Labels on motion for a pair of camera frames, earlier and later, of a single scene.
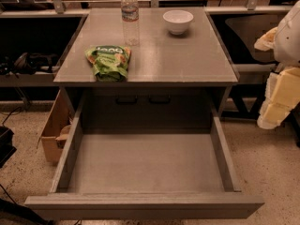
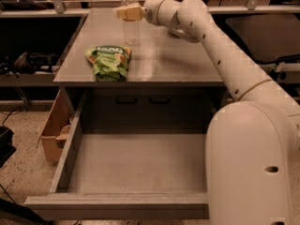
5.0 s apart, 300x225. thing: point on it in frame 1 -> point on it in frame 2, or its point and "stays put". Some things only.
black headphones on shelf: x=27 y=63 stays put
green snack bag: x=110 y=62 stays put
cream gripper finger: x=282 y=95 -> x=157 y=8
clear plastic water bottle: x=129 y=12 stays put
